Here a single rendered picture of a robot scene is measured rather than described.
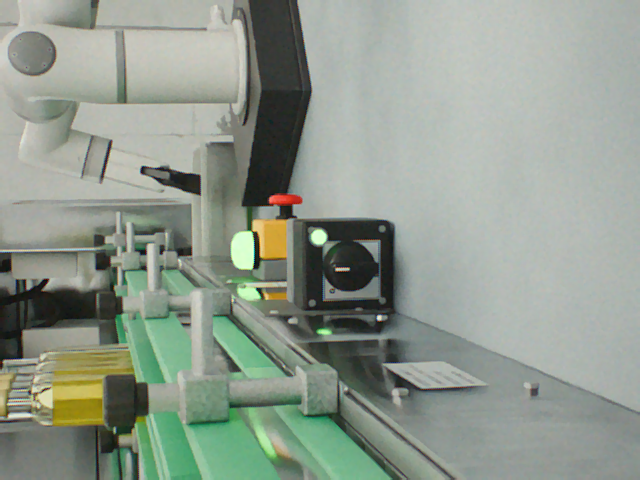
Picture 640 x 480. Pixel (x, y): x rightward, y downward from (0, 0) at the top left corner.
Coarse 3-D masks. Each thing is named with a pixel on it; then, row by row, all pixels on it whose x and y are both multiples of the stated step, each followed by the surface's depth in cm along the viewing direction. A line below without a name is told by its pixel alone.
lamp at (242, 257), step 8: (240, 232) 122; (248, 232) 122; (256, 232) 122; (240, 240) 120; (248, 240) 120; (256, 240) 121; (232, 248) 122; (240, 248) 120; (248, 248) 120; (256, 248) 120; (232, 256) 122; (240, 256) 120; (248, 256) 120; (256, 256) 120; (240, 264) 121; (248, 264) 121; (256, 264) 121
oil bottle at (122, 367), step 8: (48, 368) 137; (56, 368) 137; (64, 368) 137; (72, 368) 137; (80, 368) 137; (88, 368) 136; (96, 368) 136; (104, 368) 136; (112, 368) 136; (120, 368) 136; (128, 368) 136; (40, 376) 134; (32, 384) 135
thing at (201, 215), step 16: (192, 160) 182; (208, 160) 167; (208, 176) 168; (208, 192) 168; (192, 208) 183; (208, 208) 168; (192, 224) 183; (208, 224) 168; (192, 240) 183; (208, 240) 168
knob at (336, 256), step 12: (348, 240) 91; (336, 252) 90; (348, 252) 90; (360, 252) 90; (324, 264) 91; (336, 264) 88; (348, 264) 89; (360, 264) 89; (372, 264) 89; (336, 276) 90; (348, 276) 90; (360, 276) 90; (372, 276) 90; (336, 288) 91; (348, 288) 90; (360, 288) 90
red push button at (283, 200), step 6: (270, 198) 122; (276, 198) 121; (282, 198) 121; (288, 198) 121; (294, 198) 121; (300, 198) 122; (282, 204) 122; (288, 204) 122; (282, 210) 122; (288, 210) 122
